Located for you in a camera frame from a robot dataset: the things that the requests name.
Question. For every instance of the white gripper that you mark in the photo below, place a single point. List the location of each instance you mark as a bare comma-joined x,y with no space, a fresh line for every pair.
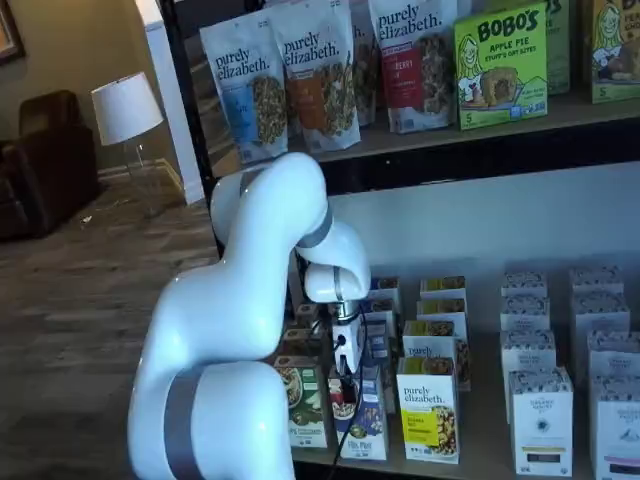
350,345

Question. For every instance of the blue white flax plus box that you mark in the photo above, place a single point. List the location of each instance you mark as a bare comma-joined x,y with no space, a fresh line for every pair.
387,285
385,307
372,435
382,345

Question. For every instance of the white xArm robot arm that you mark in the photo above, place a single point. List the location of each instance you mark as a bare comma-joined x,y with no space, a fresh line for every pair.
225,325

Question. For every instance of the green apple cinnamon oatmeal box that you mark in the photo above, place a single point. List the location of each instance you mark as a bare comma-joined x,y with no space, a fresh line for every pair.
306,315
307,410
297,342

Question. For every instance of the yellow white banana nut box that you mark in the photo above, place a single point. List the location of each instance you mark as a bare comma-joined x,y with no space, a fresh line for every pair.
425,400
442,310
430,345
442,285

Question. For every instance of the white patterned tea box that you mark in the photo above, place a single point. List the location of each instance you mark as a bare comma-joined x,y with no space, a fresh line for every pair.
600,312
595,280
617,430
525,312
615,355
525,282
527,350
540,430

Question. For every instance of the black metal shelf unit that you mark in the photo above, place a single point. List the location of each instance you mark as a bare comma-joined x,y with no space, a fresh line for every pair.
475,162

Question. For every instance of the green Bobo's apple pie box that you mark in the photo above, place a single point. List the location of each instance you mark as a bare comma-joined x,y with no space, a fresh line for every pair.
500,65

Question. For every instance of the Bobo's peanut butter box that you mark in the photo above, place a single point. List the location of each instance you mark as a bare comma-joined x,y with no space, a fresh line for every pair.
615,50

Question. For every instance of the orange label granola bag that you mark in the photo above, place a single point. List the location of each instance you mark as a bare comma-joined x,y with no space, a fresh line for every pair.
310,90

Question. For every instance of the white granola bag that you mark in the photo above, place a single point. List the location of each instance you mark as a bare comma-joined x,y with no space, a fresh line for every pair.
365,75

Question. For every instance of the blue label granola bag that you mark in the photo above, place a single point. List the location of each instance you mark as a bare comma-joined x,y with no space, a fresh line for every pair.
240,90

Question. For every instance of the red label granola bag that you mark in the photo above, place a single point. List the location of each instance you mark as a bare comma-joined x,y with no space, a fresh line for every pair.
415,65

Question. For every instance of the white shade floor lamp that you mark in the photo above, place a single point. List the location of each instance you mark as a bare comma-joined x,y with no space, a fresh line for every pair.
125,110

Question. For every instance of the dark brown armchair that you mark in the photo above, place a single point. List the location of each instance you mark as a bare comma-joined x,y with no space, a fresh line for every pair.
45,175

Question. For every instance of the dark framed wall picture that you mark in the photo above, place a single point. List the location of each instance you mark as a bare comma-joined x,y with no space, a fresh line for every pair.
10,25

